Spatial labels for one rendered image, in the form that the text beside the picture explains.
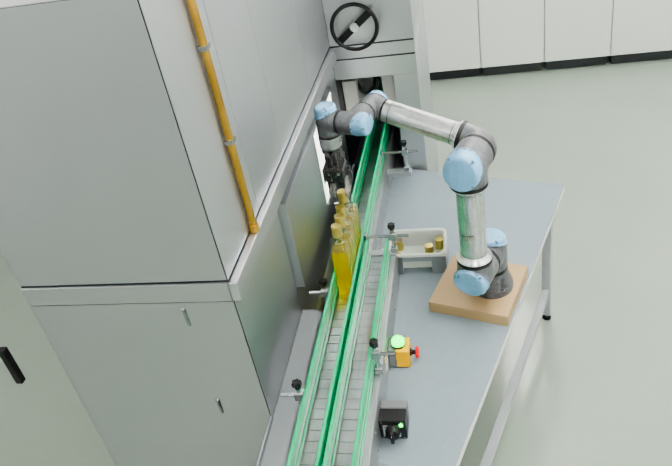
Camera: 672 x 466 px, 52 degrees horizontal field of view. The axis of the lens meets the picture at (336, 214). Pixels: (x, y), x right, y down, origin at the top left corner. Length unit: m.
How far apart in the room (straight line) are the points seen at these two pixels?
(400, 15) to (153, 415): 1.87
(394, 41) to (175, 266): 1.68
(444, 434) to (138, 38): 1.39
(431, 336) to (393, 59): 1.30
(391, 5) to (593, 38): 3.29
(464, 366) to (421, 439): 0.31
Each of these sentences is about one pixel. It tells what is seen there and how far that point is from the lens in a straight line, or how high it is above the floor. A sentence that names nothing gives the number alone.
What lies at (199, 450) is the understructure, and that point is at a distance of 2.32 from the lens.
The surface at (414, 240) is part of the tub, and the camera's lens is 2.78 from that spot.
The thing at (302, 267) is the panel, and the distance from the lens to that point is 2.31.
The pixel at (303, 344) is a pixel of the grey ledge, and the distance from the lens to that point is 2.28.
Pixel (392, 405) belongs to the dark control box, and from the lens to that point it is 2.11.
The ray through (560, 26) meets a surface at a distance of 6.03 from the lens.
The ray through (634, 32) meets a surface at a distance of 6.16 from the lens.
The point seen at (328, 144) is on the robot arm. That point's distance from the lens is 2.26.
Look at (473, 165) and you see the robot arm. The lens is 2.01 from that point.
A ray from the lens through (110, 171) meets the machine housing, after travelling 1.67.
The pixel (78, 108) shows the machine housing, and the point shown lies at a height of 1.90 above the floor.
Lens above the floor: 2.43
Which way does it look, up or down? 33 degrees down
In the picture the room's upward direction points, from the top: 11 degrees counter-clockwise
